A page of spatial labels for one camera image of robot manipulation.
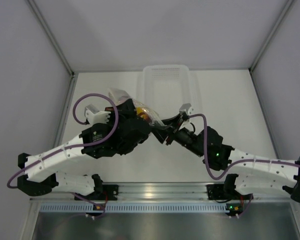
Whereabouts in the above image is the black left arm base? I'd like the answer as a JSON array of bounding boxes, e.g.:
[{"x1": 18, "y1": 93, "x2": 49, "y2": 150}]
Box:
[{"x1": 100, "y1": 184, "x2": 119, "y2": 201}]

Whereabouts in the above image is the white slotted cable duct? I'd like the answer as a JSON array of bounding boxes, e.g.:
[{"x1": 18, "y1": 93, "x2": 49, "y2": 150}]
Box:
[{"x1": 39, "y1": 202, "x2": 240, "y2": 213}]

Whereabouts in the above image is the white perforated plastic basket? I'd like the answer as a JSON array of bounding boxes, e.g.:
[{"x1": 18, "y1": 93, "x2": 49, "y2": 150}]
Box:
[{"x1": 142, "y1": 64, "x2": 196, "y2": 119}]

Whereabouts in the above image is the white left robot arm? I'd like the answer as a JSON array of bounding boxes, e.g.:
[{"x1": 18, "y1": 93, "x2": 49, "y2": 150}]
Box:
[{"x1": 16, "y1": 98, "x2": 152, "y2": 200}]

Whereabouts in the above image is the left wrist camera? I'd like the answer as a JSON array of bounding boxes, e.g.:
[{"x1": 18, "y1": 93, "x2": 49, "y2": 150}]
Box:
[{"x1": 84, "y1": 104, "x2": 111, "y2": 125}]

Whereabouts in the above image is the aluminium mounting rail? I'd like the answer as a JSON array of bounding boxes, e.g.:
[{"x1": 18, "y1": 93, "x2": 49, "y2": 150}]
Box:
[{"x1": 29, "y1": 181, "x2": 268, "y2": 201}]

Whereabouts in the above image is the yellow fake pear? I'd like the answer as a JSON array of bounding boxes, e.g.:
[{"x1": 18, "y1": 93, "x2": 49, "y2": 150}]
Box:
[{"x1": 136, "y1": 107, "x2": 149, "y2": 119}]

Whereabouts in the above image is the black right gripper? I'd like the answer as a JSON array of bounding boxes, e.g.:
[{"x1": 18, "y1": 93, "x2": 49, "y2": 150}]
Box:
[{"x1": 151, "y1": 113, "x2": 206, "y2": 158}]

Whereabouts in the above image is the clear polka dot zip bag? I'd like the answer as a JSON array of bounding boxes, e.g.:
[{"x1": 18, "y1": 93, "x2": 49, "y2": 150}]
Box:
[{"x1": 108, "y1": 87, "x2": 166, "y2": 128}]

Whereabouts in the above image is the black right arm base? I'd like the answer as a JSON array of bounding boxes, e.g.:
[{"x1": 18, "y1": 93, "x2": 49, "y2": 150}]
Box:
[{"x1": 206, "y1": 183, "x2": 227, "y2": 200}]

